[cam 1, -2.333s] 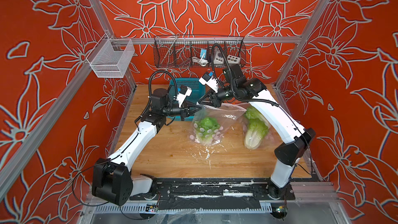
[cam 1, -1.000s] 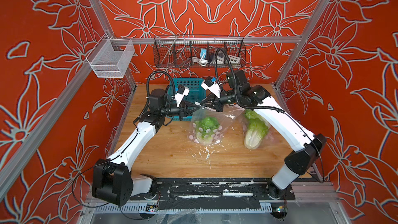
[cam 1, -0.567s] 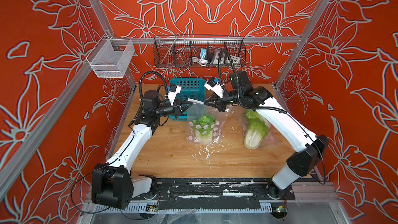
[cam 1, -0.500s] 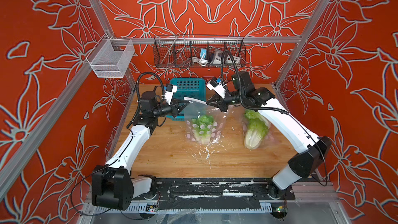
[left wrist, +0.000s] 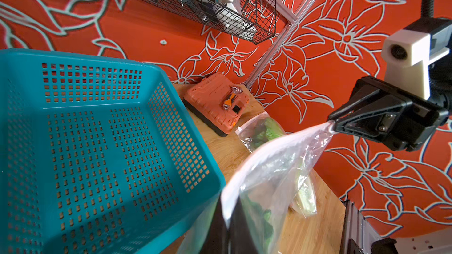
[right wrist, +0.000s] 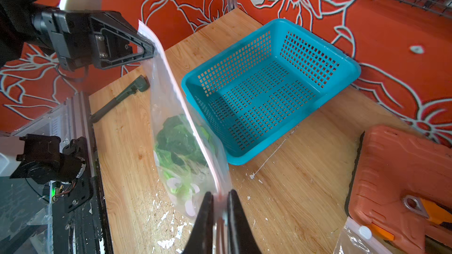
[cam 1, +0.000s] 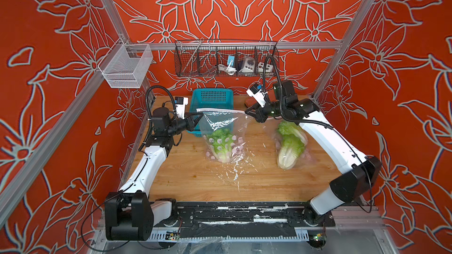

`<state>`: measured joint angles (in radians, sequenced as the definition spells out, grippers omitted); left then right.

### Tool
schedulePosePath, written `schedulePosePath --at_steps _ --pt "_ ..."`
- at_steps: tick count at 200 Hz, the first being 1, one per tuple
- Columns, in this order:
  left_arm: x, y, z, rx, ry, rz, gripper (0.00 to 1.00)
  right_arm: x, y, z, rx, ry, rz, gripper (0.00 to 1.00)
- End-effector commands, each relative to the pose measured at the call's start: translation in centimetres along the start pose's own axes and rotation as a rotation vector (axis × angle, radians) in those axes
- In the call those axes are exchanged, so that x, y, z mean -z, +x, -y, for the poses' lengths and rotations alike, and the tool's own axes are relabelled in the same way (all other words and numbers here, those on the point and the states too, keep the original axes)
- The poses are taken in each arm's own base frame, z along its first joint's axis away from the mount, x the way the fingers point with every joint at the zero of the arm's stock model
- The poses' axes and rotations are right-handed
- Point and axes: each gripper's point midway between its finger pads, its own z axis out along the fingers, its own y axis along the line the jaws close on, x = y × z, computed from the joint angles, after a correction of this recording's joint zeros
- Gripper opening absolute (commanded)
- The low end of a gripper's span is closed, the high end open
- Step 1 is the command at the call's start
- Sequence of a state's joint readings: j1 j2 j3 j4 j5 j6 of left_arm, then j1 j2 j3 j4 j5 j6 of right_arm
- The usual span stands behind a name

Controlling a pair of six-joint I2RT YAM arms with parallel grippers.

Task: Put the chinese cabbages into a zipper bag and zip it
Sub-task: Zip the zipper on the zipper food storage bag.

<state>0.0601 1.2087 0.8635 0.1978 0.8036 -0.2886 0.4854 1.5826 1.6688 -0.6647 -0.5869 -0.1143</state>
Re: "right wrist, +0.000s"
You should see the teal plastic basket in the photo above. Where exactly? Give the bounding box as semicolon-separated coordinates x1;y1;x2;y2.
181;19;361;165

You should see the orange black adjustable wrench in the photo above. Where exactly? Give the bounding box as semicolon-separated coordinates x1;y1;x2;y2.
402;195;452;225

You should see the clear pink zipper bag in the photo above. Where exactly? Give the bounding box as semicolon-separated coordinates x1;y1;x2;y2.
137;20;234;219
333;217;391;254

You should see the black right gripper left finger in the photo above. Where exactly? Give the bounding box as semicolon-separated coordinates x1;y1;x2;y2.
182;192;214;254

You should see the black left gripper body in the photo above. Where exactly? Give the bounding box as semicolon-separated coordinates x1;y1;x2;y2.
29;7;97;71

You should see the orange plastic tool case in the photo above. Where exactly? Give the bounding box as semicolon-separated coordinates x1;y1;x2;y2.
344;125;452;254

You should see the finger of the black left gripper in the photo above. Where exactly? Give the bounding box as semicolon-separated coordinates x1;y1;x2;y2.
89;11;155;69

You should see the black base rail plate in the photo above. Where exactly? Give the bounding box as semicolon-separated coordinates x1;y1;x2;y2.
49;137;114;254

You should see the dark green handle tool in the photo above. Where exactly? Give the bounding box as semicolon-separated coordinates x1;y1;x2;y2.
90;75;149;123

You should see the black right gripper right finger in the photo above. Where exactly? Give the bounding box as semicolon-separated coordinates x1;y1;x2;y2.
227;189;262;254

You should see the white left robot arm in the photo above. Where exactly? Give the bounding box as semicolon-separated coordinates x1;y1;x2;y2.
1;0;155;71

